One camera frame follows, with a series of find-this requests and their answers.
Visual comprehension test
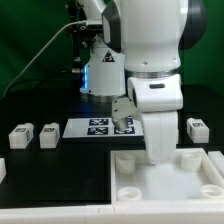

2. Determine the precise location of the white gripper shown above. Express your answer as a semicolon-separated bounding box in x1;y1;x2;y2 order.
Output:
140;111;178;164

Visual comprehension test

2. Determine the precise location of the white square tabletop part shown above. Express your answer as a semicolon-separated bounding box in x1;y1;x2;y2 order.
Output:
111;148;224;203

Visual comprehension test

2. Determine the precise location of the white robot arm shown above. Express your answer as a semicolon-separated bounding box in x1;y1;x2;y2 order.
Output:
77;0;207;164

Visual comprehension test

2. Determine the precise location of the white plate with tags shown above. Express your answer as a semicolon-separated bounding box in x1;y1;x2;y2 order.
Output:
63;118;143;139

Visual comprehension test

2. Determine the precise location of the white L-shaped obstacle fence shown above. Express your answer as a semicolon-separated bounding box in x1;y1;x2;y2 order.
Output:
0;151;224;224

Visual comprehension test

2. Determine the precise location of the grey camera on mount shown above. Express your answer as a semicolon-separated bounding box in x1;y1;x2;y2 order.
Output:
86;20;103;33

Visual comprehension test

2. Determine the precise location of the white camera cable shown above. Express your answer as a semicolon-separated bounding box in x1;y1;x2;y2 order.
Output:
2;20;88;98

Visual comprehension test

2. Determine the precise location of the black camera stand pole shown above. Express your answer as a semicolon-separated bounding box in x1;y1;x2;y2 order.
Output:
66;0;82;73

